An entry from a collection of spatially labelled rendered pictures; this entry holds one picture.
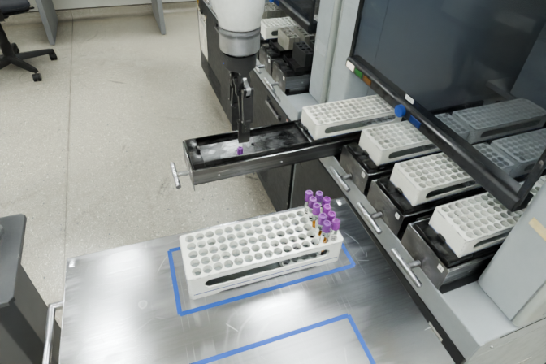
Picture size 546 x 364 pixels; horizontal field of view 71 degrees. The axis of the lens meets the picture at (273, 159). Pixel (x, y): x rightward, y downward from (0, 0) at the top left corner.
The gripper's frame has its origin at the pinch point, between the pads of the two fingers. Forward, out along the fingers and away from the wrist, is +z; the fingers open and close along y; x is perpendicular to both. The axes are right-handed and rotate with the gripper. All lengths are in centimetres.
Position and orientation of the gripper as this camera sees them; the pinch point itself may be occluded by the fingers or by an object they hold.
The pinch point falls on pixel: (240, 125)
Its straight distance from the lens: 98.9
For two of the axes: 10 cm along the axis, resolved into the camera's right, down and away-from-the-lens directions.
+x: -9.3, 1.9, -3.0
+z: -0.5, 7.7, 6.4
